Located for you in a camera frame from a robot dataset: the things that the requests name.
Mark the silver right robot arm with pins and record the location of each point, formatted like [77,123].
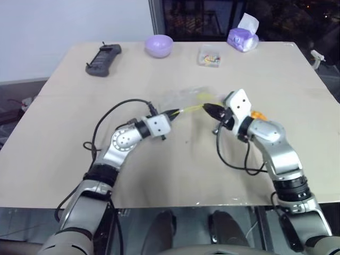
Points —
[280,154]

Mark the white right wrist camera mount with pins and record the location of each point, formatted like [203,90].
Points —
[239,102]

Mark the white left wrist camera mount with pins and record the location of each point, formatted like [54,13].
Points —
[158,125]

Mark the orange wrapped snack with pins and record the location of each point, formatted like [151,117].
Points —
[258,115]

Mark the clear box with coloured bits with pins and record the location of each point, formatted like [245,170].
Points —
[209,56]

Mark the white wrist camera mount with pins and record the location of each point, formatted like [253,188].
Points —
[239,102]
[158,125]

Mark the grey window frame post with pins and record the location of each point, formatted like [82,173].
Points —
[155,20]

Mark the purple tissue pack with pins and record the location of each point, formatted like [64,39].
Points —
[243,38]

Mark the clear plastic zip bag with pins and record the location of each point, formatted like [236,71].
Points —
[183,97]

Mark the black remote controller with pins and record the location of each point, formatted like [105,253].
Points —
[103,59]

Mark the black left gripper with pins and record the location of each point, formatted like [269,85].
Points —
[171,120]

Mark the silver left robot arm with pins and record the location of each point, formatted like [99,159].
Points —
[120,140]

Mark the white plastic tool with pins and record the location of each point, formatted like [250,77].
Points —
[316,56]

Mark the purple bowl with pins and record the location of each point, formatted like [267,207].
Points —
[158,45]

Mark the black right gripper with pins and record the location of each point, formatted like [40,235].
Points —
[226,118]

